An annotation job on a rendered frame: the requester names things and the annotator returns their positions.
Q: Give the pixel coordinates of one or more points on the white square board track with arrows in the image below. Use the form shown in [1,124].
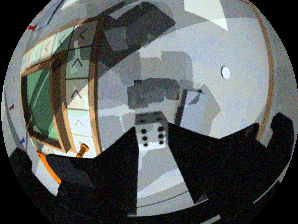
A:
[92,79]

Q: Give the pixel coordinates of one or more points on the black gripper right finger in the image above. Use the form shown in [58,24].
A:
[201,158]

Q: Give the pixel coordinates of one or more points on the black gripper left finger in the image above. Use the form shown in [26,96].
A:
[115,170]

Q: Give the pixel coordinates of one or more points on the white die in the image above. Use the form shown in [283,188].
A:
[151,131]

